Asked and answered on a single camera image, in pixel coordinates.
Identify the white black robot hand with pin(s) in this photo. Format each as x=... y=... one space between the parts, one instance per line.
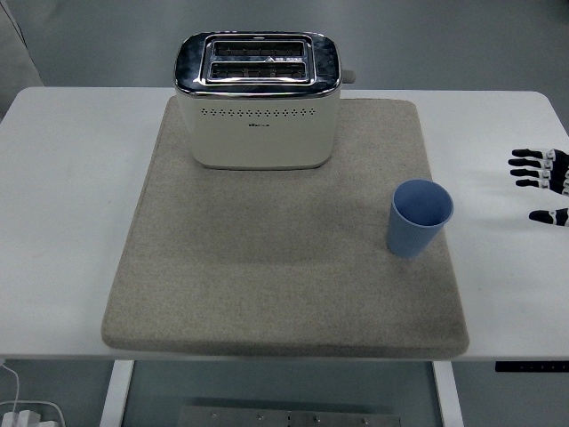
x=562 y=178

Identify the blue ribbed plastic cup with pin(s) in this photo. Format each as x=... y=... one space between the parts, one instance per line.
x=411 y=233

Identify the white table leg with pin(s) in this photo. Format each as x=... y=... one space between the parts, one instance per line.
x=116 y=393
x=448 y=393

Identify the white chrome two-slot toaster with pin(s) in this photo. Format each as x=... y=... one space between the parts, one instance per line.
x=258 y=142

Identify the beige fabric mat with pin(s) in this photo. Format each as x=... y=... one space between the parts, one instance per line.
x=266 y=267

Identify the grey panel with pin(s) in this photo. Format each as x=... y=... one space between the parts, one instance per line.
x=13 y=66

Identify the white power strip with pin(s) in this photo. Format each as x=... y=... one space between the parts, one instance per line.
x=35 y=413

